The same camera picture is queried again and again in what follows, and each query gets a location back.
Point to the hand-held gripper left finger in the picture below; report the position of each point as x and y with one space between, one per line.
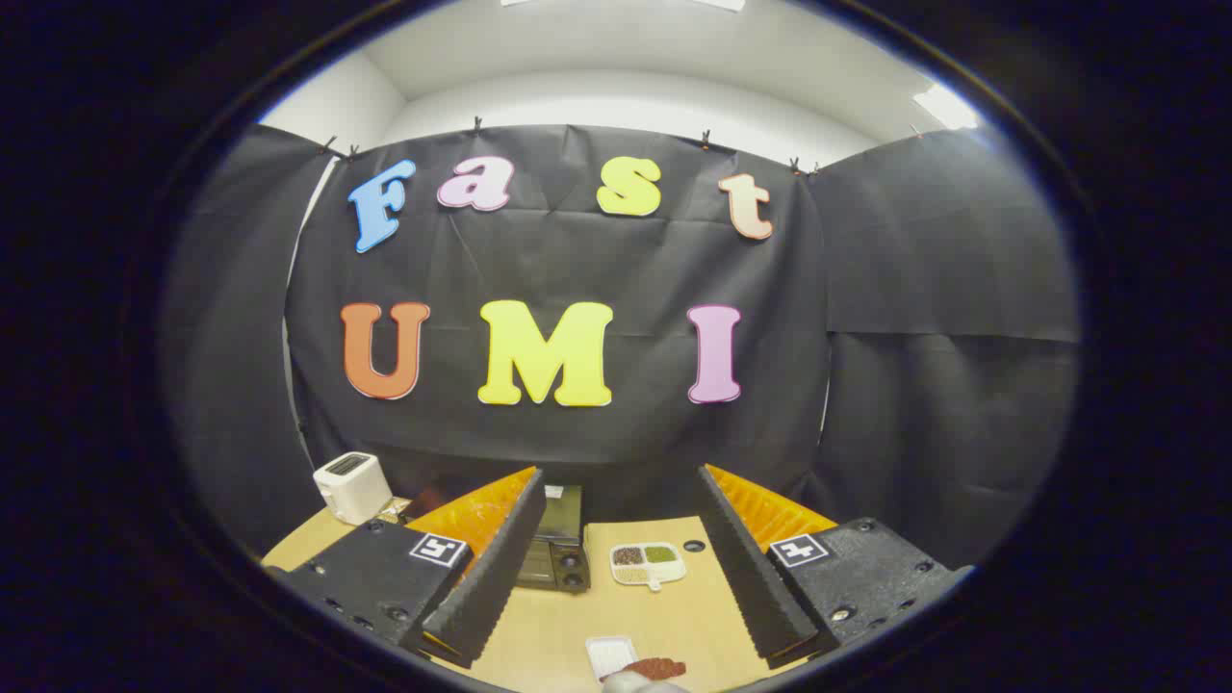
500 568

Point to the black toaster oven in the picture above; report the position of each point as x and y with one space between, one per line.
558 539

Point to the ceiling light panel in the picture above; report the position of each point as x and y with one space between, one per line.
946 108

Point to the white pop-up toaster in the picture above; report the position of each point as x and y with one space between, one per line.
351 486

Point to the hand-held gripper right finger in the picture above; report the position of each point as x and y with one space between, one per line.
746 577

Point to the white divided dish of beans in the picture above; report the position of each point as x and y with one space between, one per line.
666 570

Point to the white rectangular food tray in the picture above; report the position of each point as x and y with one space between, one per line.
608 654

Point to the red raw meat steak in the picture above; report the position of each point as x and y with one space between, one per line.
654 667

